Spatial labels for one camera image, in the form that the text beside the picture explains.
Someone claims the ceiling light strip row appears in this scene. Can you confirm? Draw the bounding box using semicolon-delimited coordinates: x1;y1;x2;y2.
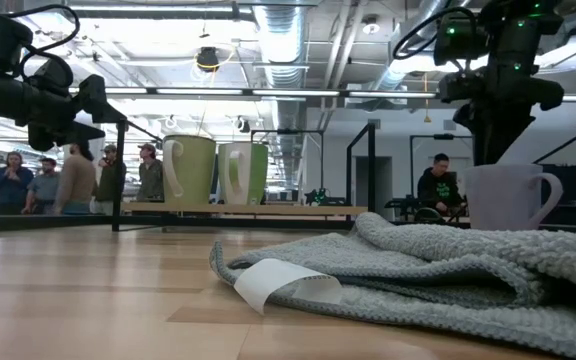
67;86;576;103

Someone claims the grey knitted towel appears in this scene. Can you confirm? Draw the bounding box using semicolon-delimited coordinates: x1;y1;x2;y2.
209;211;576;360

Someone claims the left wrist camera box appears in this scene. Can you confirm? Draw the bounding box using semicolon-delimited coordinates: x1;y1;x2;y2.
27;58;75;92

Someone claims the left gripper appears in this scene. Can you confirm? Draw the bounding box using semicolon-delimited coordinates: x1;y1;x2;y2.
20;74;128;152

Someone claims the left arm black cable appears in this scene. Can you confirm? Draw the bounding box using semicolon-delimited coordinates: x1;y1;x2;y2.
5;3;82;71

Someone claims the black table edge rail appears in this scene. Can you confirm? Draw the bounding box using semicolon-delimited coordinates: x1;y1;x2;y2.
0;212;576;237

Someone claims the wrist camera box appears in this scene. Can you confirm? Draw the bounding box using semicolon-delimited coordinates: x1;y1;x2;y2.
433;10;492;67
27;58;75;92

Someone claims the black ceiling cable reel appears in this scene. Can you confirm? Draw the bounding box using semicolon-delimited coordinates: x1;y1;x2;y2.
195;45;222;72

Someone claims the large silver ceiling duct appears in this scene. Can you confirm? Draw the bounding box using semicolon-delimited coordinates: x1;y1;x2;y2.
251;0;310;156

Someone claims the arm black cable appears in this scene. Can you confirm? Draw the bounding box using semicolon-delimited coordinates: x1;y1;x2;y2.
5;3;82;71
391;5;479;62

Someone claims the black metal shelf frame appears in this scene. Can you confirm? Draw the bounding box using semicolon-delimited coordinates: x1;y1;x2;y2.
111;107;377;234

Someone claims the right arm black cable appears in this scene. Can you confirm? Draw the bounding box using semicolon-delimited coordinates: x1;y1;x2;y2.
391;5;479;62

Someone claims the person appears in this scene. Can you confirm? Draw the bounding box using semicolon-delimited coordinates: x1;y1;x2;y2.
135;142;166;204
93;144;128;216
416;152;465;214
0;151;35;216
21;157;63;216
53;141;99;216

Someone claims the lavender mug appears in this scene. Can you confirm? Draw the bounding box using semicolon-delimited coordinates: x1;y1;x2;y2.
462;163;564;232

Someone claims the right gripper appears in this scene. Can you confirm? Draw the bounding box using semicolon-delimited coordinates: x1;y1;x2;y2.
437;64;566;166

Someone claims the wooden shelf board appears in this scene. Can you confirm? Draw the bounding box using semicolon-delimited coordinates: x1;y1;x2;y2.
120;201;369;218

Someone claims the slanted silver ceiling duct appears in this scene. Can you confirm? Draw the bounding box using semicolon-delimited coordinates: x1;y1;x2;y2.
370;0;449;94

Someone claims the green and white mug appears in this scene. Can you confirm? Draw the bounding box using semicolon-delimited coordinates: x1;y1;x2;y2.
217;141;270;206

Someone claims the hanging yellow cord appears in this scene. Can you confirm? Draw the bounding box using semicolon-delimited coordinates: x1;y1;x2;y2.
421;72;432;124

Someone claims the background black metal frame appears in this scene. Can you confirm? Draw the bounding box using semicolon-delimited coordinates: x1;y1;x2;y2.
409;133;482;214

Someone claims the yellow-green mug white handle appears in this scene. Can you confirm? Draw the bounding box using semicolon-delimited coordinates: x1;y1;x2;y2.
161;134;217;206

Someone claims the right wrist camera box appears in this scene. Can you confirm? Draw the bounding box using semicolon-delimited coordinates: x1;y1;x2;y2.
433;10;492;67

